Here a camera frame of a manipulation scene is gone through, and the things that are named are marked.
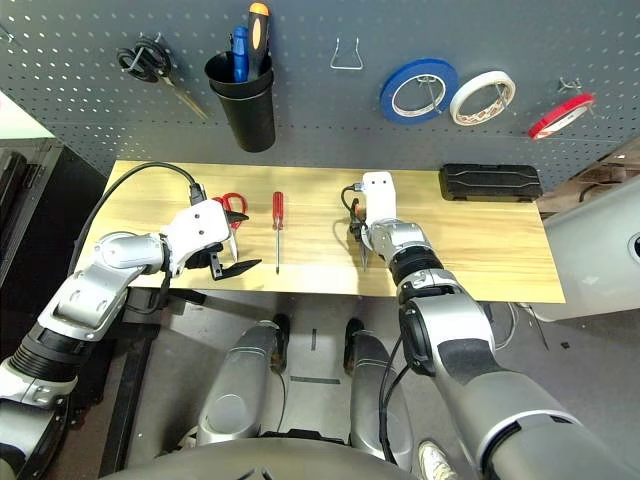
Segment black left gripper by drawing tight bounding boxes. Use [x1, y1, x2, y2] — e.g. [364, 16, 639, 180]
[187, 209, 263, 282]

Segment red-handled scissors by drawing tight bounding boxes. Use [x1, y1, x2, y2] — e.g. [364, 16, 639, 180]
[211, 191, 250, 264]

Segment orange black needle-nose pliers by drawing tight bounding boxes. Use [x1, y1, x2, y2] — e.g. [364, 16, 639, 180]
[349, 198, 370, 273]

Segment red-handled screwdriver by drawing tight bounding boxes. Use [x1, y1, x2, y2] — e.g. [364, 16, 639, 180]
[270, 190, 286, 276]

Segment red tape roll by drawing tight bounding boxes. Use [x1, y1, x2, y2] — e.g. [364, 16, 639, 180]
[527, 91, 598, 142]

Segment black table leg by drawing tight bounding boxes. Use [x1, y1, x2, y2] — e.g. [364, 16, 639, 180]
[123, 286, 207, 327]

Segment black plastic cup holder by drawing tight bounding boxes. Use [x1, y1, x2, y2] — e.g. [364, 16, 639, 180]
[203, 49, 278, 154]

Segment blue tape roll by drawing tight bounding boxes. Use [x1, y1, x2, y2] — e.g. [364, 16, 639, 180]
[379, 58, 460, 127]

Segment black flat tool case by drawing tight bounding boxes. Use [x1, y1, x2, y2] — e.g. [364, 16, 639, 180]
[438, 162, 545, 204]

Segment silver left robot leg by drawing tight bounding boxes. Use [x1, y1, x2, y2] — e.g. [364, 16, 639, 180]
[196, 313, 292, 447]

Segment silver robot leg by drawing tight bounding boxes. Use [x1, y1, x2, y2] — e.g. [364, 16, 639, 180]
[343, 316, 417, 469]
[196, 313, 292, 447]

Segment white tape roll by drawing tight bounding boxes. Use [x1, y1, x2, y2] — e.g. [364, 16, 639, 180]
[448, 70, 518, 128]

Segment silver right robot leg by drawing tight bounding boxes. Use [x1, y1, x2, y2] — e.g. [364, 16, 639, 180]
[343, 316, 417, 469]

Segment orange black screwdriver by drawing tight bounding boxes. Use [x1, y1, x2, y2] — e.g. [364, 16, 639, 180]
[246, 1, 272, 82]

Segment black cabinet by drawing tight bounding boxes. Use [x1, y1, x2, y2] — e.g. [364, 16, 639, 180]
[0, 139, 119, 351]

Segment grey robot torso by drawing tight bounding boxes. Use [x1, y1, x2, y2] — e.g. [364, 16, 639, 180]
[99, 437, 422, 480]

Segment white rounded machine housing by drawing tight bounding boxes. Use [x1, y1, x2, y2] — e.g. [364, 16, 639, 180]
[541, 176, 640, 324]

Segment white sneaker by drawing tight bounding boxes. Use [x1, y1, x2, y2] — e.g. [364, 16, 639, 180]
[416, 439, 459, 480]

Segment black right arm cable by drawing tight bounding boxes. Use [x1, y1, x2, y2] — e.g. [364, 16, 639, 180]
[340, 183, 417, 462]

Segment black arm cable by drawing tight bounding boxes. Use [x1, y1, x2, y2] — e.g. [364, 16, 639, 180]
[340, 183, 417, 462]
[66, 160, 208, 282]

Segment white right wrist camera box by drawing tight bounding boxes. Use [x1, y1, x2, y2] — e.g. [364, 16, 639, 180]
[360, 171, 400, 226]

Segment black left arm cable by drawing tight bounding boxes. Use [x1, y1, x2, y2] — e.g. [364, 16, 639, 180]
[66, 160, 208, 282]

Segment wire pliers holder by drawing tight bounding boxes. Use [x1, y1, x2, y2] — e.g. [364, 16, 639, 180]
[329, 36, 365, 71]

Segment white floor cables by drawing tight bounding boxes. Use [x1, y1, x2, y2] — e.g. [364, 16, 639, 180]
[491, 301, 552, 352]

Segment black-handled scissors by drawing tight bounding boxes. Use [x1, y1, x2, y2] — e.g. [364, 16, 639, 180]
[116, 31, 209, 122]

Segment blue-handled screwdriver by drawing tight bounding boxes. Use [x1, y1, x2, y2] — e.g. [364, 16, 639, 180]
[230, 25, 251, 84]

